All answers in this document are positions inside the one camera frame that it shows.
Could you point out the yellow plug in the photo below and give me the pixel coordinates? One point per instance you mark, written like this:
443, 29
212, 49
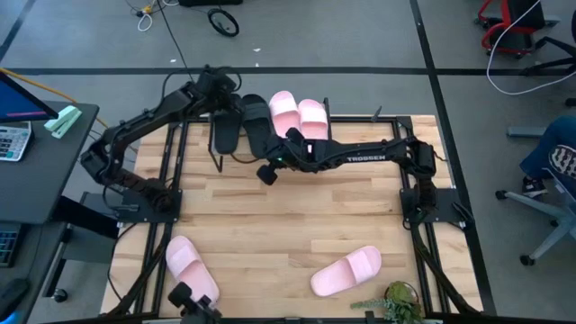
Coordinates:
147, 8

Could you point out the black metal table frame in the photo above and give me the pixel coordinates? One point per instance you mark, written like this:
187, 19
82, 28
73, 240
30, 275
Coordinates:
360, 119

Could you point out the computer keyboard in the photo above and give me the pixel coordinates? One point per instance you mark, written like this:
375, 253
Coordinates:
8, 245

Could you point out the computer monitor blue screen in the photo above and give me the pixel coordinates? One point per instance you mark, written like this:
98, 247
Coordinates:
18, 103

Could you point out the small green potted plant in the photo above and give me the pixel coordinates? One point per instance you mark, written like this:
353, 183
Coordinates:
400, 297

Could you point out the dark grey desk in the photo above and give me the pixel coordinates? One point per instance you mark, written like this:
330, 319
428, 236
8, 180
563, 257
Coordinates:
36, 270

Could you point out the wooden shelf black metal legs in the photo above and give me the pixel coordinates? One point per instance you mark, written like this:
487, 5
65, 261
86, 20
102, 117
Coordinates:
210, 135

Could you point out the black desk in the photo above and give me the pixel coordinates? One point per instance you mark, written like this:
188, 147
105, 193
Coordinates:
45, 180

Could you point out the grey office chair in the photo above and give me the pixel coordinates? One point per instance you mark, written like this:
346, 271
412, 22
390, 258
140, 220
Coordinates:
531, 201

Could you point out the mint green stapler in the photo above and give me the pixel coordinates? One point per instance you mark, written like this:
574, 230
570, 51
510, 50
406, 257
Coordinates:
63, 119

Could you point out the person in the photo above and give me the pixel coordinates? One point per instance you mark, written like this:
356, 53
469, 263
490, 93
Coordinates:
546, 148

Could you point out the black chair base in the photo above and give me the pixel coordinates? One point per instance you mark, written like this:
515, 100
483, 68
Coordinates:
558, 45

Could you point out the pink slide sandal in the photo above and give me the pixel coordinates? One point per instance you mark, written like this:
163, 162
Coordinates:
283, 112
342, 272
312, 119
189, 265

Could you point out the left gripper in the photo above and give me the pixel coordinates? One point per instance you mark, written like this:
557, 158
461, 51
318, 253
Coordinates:
225, 92

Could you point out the black computer mouse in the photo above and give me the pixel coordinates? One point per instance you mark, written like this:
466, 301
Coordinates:
13, 294

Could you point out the black slide sandal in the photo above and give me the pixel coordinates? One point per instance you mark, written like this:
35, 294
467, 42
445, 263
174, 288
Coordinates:
227, 135
256, 121

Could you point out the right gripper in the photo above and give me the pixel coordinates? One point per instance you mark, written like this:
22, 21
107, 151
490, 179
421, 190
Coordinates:
281, 155

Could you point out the grey desk calculator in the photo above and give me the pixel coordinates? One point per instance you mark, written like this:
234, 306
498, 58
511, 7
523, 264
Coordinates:
13, 141

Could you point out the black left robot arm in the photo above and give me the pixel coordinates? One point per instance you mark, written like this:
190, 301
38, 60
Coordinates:
135, 121

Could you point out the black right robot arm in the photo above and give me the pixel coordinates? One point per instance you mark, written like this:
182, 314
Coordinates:
369, 157

